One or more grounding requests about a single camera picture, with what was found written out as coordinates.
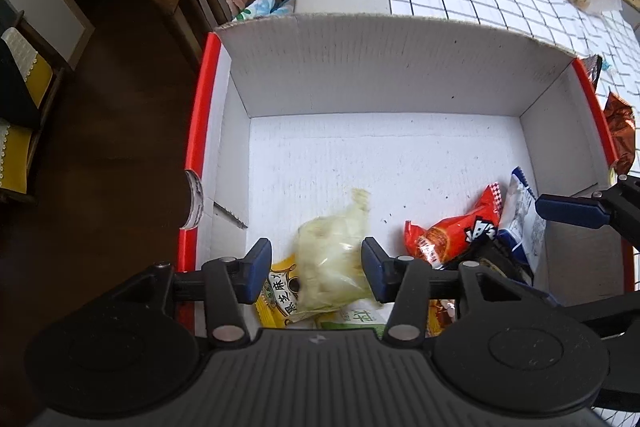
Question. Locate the red and white cardboard box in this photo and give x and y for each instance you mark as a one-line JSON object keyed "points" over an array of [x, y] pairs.
{"points": [[380, 147]]}

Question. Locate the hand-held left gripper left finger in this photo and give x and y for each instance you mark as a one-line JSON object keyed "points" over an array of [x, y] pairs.
{"points": [[257, 267]]}

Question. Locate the black snack packet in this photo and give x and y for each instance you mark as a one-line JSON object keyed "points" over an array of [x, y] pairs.
{"points": [[495, 257]]}

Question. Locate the orange-red snack packet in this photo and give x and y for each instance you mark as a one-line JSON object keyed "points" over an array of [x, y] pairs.
{"points": [[445, 234]]}

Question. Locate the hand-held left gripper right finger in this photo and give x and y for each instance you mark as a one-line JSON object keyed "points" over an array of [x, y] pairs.
{"points": [[374, 272]]}

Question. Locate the yellow snack packet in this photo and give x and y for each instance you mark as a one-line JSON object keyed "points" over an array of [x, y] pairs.
{"points": [[277, 302], [440, 317]]}

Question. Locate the shiny dark red snack packet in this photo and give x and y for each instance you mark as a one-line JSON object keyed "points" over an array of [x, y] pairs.
{"points": [[620, 127]]}

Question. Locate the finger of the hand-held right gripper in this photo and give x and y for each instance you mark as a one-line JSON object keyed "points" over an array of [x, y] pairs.
{"points": [[600, 314], [570, 209]]}

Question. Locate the pale yellow snack bag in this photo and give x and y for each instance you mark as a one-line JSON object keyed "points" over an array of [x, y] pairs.
{"points": [[330, 262]]}

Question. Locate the floral seat cushion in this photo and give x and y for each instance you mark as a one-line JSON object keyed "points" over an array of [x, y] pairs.
{"points": [[262, 9]]}

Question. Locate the brown candy packet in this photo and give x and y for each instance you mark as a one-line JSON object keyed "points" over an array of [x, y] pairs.
{"points": [[594, 69]]}

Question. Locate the blue and white snack packet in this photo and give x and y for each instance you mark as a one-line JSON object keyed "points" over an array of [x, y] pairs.
{"points": [[520, 212]]}

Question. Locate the green snack packet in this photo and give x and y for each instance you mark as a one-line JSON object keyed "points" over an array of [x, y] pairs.
{"points": [[350, 319]]}

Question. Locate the chair with yellow cushion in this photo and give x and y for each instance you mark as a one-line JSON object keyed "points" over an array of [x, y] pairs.
{"points": [[20, 147]]}

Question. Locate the small blue clip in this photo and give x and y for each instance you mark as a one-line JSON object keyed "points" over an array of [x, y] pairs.
{"points": [[606, 66]]}

